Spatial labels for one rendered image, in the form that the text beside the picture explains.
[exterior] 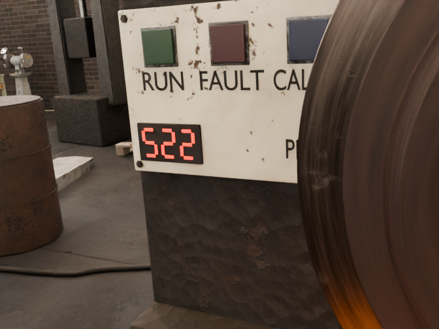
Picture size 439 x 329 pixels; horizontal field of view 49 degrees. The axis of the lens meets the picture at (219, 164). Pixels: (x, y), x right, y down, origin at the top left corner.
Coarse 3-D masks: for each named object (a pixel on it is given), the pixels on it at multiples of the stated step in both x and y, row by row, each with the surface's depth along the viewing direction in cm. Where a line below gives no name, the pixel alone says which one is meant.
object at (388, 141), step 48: (432, 0) 26; (384, 48) 27; (432, 48) 26; (384, 96) 28; (432, 96) 25; (384, 144) 29; (432, 144) 26; (384, 192) 29; (432, 192) 26; (384, 240) 30; (432, 240) 27; (384, 288) 31; (432, 288) 28
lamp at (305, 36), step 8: (296, 24) 43; (304, 24) 43; (312, 24) 43; (320, 24) 43; (296, 32) 44; (304, 32) 43; (312, 32) 43; (320, 32) 43; (296, 40) 44; (304, 40) 44; (312, 40) 43; (320, 40) 43; (296, 48) 44; (304, 48) 44; (312, 48) 43; (296, 56) 44; (304, 56) 44; (312, 56) 44
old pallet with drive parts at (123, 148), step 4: (116, 144) 502; (120, 144) 501; (124, 144) 500; (128, 144) 498; (132, 144) 492; (116, 148) 501; (120, 148) 500; (124, 148) 501; (128, 148) 508; (132, 148) 524; (116, 152) 503; (120, 152) 501; (124, 152) 502; (128, 152) 509
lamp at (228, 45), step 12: (240, 24) 46; (216, 36) 47; (228, 36) 46; (240, 36) 46; (216, 48) 47; (228, 48) 47; (240, 48) 46; (216, 60) 48; (228, 60) 47; (240, 60) 47
